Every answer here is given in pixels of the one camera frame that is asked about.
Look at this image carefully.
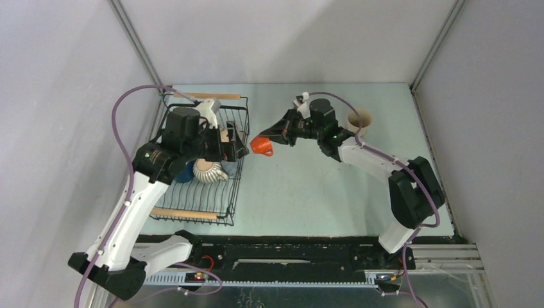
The black wire dish rack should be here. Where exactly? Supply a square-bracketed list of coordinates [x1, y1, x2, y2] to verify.
[149, 92, 250, 226]

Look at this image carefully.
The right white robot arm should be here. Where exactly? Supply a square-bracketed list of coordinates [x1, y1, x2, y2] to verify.
[250, 95, 445, 268]

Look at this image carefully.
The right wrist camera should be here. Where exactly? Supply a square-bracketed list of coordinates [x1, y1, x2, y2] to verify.
[293, 92, 310, 119]

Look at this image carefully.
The white ribbed mug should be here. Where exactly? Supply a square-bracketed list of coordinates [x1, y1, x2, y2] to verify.
[193, 159, 229, 184]

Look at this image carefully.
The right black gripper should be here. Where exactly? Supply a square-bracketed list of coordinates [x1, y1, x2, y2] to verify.
[262, 107, 324, 147]

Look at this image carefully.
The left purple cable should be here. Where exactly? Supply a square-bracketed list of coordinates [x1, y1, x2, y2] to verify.
[72, 84, 201, 308]

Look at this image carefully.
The small orange cup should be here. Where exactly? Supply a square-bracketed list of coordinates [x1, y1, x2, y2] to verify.
[250, 135, 274, 157]

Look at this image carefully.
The grey-blue small cup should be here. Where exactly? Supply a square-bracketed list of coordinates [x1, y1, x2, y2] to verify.
[221, 162, 240, 178]

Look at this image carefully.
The seashell coral print mug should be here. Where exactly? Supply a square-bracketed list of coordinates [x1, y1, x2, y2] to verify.
[345, 108, 373, 139]

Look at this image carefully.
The dark blue mug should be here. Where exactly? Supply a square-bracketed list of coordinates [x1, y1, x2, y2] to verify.
[174, 161, 194, 184]

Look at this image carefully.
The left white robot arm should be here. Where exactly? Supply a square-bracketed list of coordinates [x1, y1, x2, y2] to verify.
[68, 107, 248, 301]

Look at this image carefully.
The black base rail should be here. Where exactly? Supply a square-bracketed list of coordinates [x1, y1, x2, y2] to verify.
[140, 234, 418, 286]

